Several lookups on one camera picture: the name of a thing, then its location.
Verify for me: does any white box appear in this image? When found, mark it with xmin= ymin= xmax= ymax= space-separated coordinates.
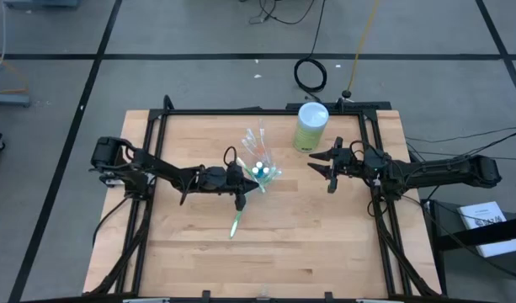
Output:
xmin=456 ymin=200 xmax=516 ymax=258

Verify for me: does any grey-blue furniture foot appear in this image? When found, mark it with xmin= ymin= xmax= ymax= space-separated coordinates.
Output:
xmin=0 ymin=91 xmax=33 ymax=109
xmin=3 ymin=0 xmax=82 ymax=10

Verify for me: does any black side cart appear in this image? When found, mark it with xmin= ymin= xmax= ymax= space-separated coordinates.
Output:
xmin=420 ymin=197 xmax=516 ymax=303

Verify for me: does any coiled black floor cable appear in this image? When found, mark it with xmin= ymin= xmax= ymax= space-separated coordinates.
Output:
xmin=293 ymin=0 xmax=328 ymax=104

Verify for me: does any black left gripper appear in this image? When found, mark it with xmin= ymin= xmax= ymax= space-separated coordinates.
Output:
xmin=200 ymin=164 xmax=260 ymax=212

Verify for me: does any black aluminium table frame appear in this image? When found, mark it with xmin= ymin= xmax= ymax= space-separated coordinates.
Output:
xmin=84 ymin=94 xmax=442 ymax=303

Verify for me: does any green cylindrical canister white lid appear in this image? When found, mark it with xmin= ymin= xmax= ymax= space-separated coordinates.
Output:
xmin=292 ymin=101 xmax=330 ymax=153

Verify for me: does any tangled black floor cable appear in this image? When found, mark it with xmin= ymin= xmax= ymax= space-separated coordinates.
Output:
xmin=248 ymin=0 xmax=317 ymax=27

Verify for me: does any orange floor cable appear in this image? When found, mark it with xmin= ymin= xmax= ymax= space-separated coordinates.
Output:
xmin=0 ymin=45 xmax=29 ymax=96

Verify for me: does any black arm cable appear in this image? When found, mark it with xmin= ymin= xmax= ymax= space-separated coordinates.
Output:
xmin=91 ymin=195 xmax=130 ymax=247

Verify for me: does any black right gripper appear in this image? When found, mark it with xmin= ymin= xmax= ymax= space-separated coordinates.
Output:
xmin=307 ymin=136 xmax=362 ymax=194

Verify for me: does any yellow floor cable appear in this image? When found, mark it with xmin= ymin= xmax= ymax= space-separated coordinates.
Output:
xmin=341 ymin=0 xmax=380 ymax=100

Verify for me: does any thin black cable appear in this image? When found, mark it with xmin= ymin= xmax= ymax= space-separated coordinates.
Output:
xmin=408 ymin=149 xmax=516 ymax=162
xmin=404 ymin=125 xmax=516 ymax=143
xmin=402 ymin=194 xmax=516 ymax=283
xmin=467 ymin=128 xmax=516 ymax=157

